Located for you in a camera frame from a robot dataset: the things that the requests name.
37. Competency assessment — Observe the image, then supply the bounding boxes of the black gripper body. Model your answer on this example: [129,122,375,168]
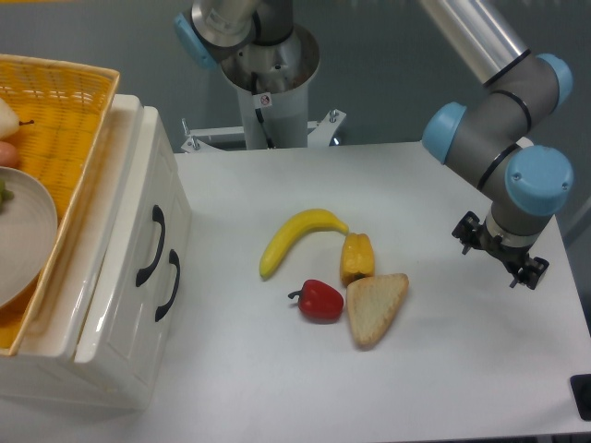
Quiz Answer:
[476,220,531,273]

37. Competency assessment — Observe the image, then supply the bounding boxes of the black corner object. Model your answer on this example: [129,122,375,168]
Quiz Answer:
[570,374,591,422]

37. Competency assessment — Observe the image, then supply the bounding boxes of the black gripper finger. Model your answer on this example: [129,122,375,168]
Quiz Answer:
[508,255,549,290]
[452,211,483,255]

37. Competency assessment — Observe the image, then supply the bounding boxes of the triangular bread slice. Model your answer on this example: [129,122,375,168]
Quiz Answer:
[346,273,409,349]

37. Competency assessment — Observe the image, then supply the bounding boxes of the grey ribbed plate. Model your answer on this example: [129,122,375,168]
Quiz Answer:
[1,167,58,305]

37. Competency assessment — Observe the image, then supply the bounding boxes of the yellow banana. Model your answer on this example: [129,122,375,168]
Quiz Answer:
[259,209,349,281]

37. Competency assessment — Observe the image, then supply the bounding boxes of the white pear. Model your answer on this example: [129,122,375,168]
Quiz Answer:
[0,99,34,140]

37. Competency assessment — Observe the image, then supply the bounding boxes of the white drawer cabinet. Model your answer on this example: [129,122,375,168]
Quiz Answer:
[0,93,193,413]

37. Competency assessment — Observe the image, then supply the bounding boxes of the yellow woven basket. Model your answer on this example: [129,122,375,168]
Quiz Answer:
[1,54,120,357]

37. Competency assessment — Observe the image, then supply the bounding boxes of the yellow bell pepper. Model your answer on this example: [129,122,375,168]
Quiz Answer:
[340,233,375,286]

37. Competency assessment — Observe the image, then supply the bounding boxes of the green grapes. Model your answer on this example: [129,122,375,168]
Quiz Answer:
[0,179,14,208]

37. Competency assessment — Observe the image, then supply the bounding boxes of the red bell pepper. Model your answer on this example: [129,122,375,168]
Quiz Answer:
[287,280,344,321]

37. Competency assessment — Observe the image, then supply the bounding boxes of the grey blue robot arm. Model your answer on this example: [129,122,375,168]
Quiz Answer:
[175,1,573,289]

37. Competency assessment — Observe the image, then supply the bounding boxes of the pink peach fruit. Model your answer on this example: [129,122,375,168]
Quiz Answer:
[0,141,19,168]

